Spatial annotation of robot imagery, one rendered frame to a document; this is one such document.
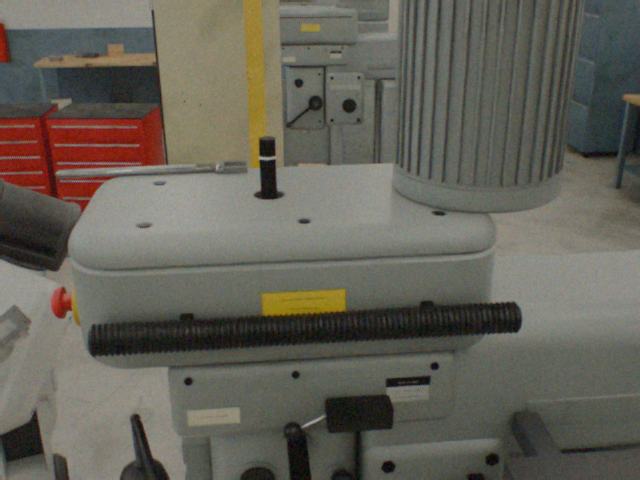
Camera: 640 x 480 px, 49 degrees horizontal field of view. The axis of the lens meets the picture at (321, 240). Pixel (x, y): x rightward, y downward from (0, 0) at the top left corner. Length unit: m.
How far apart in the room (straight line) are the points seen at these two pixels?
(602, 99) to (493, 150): 7.37
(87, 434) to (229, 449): 2.81
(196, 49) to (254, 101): 0.26
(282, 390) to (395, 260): 0.20
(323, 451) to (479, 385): 0.21
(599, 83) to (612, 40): 0.44
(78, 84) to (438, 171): 9.51
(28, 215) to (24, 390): 0.28
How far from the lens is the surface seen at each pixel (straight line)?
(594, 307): 0.92
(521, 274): 0.97
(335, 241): 0.73
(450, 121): 0.77
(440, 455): 0.92
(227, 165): 0.96
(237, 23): 2.53
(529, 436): 0.89
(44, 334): 1.25
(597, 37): 8.01
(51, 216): 1.27
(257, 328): 0.73
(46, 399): 1.65
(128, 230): 0.76
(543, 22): 0.77
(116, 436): 3.65
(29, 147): 5.81
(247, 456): 0.91
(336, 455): 0.92
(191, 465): 1.02
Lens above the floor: 2.16
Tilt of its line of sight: 23 degrees down
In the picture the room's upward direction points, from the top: straight up
